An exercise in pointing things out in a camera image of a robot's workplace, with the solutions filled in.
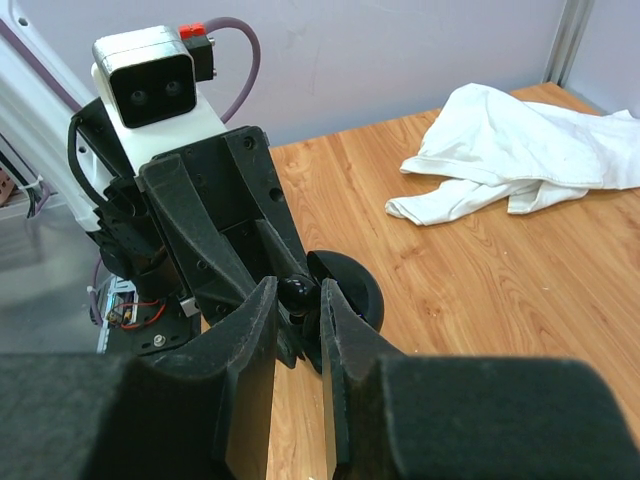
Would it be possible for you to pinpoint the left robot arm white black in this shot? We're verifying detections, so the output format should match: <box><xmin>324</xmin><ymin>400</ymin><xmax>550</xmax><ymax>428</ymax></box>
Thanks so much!
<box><xmin>1</xmin><ymin>24</ymin><xmax>305</xmax><ymax>355</ymax></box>

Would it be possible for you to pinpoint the black earbud table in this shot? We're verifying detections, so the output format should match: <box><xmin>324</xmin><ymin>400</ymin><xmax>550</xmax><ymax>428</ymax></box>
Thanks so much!
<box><xmin>277</xmin><ymin>274</ymin><xmax>320</xmax><ymax>318</ymax></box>

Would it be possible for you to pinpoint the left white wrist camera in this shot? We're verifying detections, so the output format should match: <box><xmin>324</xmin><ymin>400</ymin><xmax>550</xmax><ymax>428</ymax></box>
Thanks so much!
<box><xmin>91</xmin><ymin>25</ymin><xmax>227</xmax><ymax>178</ymax></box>

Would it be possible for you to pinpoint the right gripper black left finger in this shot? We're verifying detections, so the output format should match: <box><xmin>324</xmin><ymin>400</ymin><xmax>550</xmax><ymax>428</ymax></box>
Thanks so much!
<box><xmin>1</xmin><ymin>277</ymin><xmax>278</xmax><ymax>479</ymax></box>

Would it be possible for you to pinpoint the white crumpled cloth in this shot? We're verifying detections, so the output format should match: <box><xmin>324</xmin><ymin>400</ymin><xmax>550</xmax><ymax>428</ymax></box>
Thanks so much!
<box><xmin>385</xmin><ymin>84</ymin><xmax>639</xmax><ymax>226</ymax></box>

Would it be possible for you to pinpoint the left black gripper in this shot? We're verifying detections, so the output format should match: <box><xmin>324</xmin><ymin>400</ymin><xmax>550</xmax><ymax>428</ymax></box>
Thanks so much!
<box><xmin>69</xmin><ymin>99</ymin><xmax>309</xmax><ymax>351</ymax></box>

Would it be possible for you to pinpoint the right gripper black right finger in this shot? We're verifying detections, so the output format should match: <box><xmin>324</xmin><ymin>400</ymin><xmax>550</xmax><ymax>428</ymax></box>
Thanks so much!
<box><xmin>319</xmin><ymin>278</ymin><xmax>640</xmax><ymax>480</ymax></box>

